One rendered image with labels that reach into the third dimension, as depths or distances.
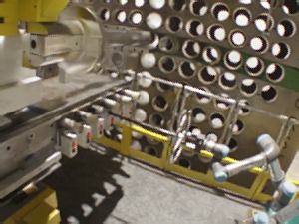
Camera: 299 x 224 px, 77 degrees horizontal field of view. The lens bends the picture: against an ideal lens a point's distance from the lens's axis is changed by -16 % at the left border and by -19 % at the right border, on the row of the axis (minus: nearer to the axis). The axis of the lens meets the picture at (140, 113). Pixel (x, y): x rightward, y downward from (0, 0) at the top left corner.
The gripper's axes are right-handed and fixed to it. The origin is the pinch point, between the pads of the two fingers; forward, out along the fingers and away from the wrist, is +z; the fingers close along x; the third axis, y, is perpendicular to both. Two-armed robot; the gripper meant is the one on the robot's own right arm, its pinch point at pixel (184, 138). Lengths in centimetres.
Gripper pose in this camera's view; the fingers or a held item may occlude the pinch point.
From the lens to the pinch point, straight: 154.2
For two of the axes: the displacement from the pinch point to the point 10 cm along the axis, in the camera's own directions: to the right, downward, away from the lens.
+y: -4.5, 5.1, -7.3
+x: -0.4, 8.1, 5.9
